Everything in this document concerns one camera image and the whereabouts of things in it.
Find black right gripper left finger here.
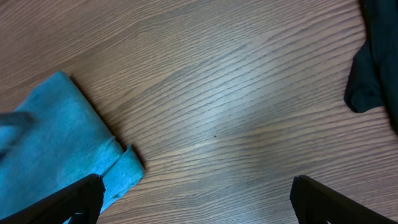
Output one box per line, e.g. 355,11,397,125
1,174,105,224

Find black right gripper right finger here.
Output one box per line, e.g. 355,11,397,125
290,175,397,224

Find light blue denim jeans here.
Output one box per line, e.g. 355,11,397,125
1,72,144,218

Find black garment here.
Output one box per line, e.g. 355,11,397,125
344,0,397,131

